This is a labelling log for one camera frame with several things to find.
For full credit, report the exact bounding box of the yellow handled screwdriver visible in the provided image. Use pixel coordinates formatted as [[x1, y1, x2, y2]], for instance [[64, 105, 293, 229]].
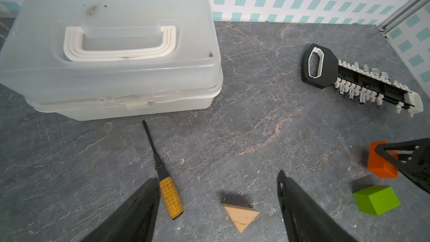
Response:
[[142, 121, 184, 220]]

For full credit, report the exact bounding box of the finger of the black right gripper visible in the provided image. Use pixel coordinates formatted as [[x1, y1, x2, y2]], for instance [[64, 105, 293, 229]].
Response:
[[375, 137, 430, 193]]

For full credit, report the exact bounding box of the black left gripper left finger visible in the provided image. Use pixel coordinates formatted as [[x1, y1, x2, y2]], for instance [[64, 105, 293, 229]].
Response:
[[83, 178, 160, 242]]

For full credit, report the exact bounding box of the natural wooden triangle block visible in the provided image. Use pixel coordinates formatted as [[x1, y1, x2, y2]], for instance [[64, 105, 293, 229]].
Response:
[[222, 203, 260, 233]]

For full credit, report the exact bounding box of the translucent white plastic toolbox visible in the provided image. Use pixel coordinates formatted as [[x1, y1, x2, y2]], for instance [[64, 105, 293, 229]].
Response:
[[1, 0, 224, 121]]

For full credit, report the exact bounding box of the green cube block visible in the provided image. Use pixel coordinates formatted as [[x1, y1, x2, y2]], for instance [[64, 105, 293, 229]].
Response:
[[353, 186, 401, 216]]

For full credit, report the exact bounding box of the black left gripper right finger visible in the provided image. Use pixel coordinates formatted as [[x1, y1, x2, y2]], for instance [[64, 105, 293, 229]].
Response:
[[277, 170, 356, 242]]

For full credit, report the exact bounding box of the orange cube block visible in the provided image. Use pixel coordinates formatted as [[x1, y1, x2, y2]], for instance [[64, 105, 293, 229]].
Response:
[[367, 141, 398, 179]]

